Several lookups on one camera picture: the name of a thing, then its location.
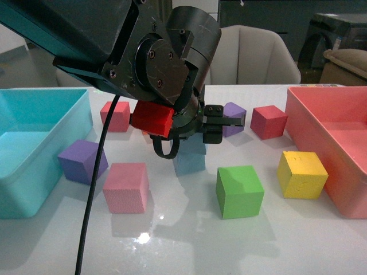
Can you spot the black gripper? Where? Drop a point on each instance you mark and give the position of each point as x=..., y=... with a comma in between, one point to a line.
x=200, y=118

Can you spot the light blue foam block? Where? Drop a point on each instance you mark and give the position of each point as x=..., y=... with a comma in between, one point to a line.
x=193, y=145

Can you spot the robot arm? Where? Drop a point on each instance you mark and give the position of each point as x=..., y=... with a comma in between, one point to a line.
x=122, y=47

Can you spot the purple foam block with notch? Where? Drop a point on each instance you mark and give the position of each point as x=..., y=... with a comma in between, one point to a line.
x=234, y=111

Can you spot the dark red foam block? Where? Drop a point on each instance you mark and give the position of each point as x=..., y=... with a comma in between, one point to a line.
x=268, y=122

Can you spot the lower blue foam block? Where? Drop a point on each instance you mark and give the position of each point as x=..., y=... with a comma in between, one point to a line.
x=186, y=163

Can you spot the grey chair right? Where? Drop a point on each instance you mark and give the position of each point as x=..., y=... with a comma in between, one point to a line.
x=252, y=56

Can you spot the green foam block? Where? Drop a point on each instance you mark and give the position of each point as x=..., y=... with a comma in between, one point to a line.
x=239, y=192

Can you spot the yellow foam block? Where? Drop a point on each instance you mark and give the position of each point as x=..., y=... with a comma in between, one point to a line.
x=301, y=175

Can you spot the crimson pink foam block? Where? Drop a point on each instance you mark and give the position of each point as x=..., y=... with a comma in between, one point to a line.
x=120, y=120

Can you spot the pink plastic bin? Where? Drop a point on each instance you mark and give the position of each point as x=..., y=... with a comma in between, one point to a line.
x=331, y=121

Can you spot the dark grey counter cabinet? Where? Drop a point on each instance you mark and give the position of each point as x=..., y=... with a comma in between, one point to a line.
x=290, y=19

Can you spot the tan sofa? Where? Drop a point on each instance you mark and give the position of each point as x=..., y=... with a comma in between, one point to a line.
x=344, y=67

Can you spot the black appliance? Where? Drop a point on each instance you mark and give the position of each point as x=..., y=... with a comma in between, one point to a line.
x=331, y=31

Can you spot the teal plastic bin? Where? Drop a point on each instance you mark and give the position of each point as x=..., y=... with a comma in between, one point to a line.
x=37, y=125

